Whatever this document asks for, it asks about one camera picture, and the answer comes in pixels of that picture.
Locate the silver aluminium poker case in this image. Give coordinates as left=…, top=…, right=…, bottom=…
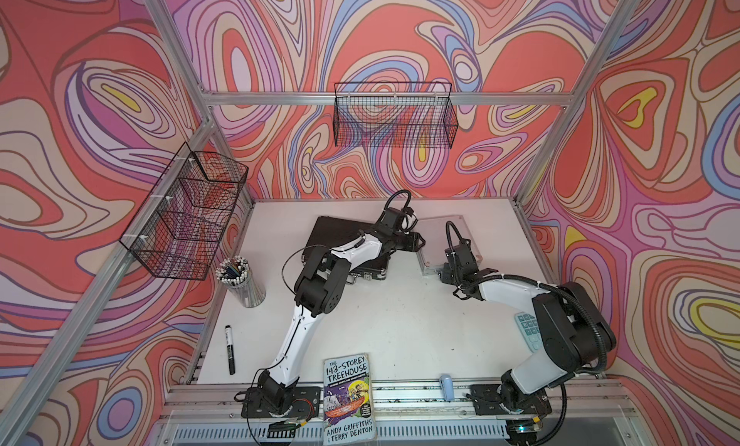
left=414, top=215, right=483, bottom=276

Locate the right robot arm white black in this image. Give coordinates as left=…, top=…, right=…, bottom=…
left=441, top=252, right=616, bottom=413

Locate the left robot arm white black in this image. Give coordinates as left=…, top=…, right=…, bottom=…
left=256, top=212, right=425, bottom=411

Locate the black poker case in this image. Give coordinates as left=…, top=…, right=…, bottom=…
left=301, top=216, right=390, bottom=284

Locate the light green calculator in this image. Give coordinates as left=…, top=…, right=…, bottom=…
left=515, top=312, right=543, bottom=353

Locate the small light blue tube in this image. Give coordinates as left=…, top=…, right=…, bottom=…
left=439, top=374, right=455, bottom=403

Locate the treehouse paperback book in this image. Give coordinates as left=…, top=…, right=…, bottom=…
left=322, top=353, right=377, bottom=445

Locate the silver pencil cup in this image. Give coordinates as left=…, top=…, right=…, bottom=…
left=215, top=255, right=266, bottom=308

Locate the black marker pen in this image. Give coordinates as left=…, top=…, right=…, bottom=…
left=225, top=326, right=236, bottom=376

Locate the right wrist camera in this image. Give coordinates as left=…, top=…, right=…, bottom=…
left=445, top=243, right=478, bottom=274

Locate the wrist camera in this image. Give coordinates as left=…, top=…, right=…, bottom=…
left=445, top=243, right=478, bottom=274
left=379, top=207, right=417, bottom=233

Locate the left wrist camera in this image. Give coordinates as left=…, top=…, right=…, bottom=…
left=379, top=207, right=417, bottom=233

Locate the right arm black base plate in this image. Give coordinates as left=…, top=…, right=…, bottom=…
left=466, top=370, right=552, bottom=417

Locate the black wire basket back wall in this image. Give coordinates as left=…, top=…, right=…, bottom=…
left=333, top=80, right=459, bottom=149

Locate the black wire basket wall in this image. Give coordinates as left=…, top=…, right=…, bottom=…
left=119, top=143, right=249, bottom=280
left=333, top=80, right=459, bottom=149

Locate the aluminium frame rail front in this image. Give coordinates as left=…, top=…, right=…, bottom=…
left=160, top=378, right=640, bottom=422

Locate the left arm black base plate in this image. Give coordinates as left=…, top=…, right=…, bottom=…
left=234, top=370, right=323, bottom=420

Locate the black wire basket left wall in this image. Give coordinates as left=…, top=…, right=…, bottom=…
left=119, top=143, right=249, bottom=280

